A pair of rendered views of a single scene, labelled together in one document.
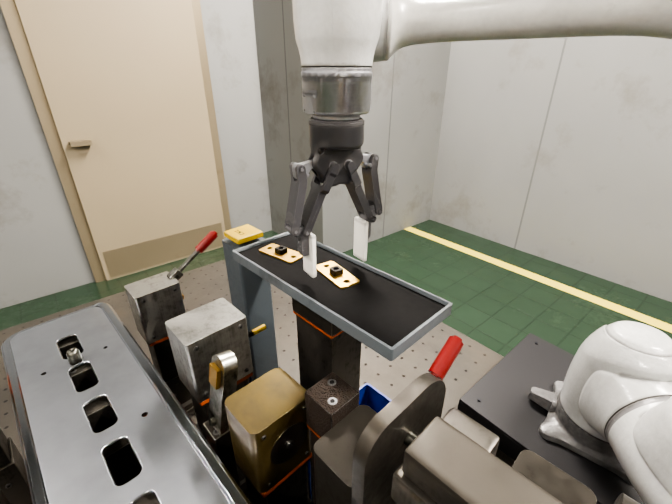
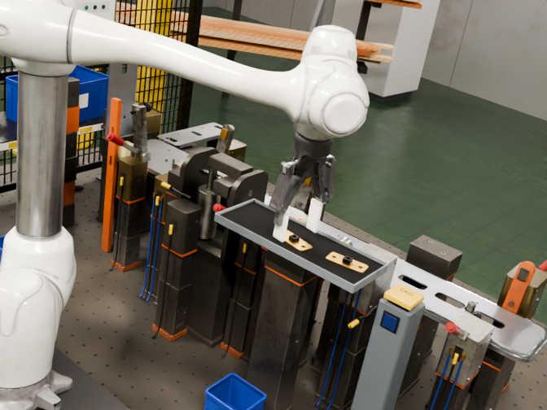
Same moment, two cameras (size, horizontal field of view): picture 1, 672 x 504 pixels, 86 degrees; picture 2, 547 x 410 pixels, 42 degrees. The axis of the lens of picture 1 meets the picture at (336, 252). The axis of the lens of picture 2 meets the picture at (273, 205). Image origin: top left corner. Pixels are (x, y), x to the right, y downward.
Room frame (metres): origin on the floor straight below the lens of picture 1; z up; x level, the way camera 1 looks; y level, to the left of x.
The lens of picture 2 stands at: (1.82, -0.34, 1.86)
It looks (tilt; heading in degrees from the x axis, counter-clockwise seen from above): 25 degrees down; 168
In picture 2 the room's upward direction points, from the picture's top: 10 degrees clockwise
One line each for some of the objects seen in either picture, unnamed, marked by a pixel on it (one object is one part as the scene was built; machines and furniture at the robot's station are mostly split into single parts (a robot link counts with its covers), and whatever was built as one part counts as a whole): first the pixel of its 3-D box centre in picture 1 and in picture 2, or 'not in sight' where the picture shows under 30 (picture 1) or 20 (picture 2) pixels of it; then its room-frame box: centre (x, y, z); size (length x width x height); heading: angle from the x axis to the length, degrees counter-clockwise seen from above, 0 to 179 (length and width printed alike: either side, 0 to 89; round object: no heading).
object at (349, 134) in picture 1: (336, 151); (310, 154); (0.51, 0.00, 1.36); 0.08 x 0.07 x 0.09; 123
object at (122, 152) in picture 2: not in sight; (122, 198); (-0.20, -0.38, 0.88); 0.04 x 0.04 x 0.37; 44
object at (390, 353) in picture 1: (328, 278); (299, 242); (0.51, 0.01, 1.16); 0.37 x 0.14 x 0.02; 44
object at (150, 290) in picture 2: not in sight; (161, 238); (0.04, -0.26, 0.88); 0.11 x 0.07 x 0.37; 134
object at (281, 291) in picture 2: (329, 383); (281, 330); (0.51, 0.01, 0.92); 0.10 x 0.08 x 0.45; 44
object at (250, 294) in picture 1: (254, 324); (378, 390); (0.69, 0.19, 0.92); 0.08 x 0.08 x 0.44; 44
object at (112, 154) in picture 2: not in sight; (111, 178); (-0.19, -0.41, 0.95); 0.03 x 0.01 x 0.50; 44
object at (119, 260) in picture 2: not in sight; (125, 215); (-0.10, -0.36, 0.87); 0.10 x 0.07 x 0.35; 134
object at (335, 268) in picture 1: (336, 271); (294, 238); (0.51, 0.00, 1.17); 0.08 x 0.04 x 0.01; 33
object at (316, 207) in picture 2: (309, 253); (314, 215); (0.49, 0.04, 1.21); 0.03 x 0.01 x 0.07; 33
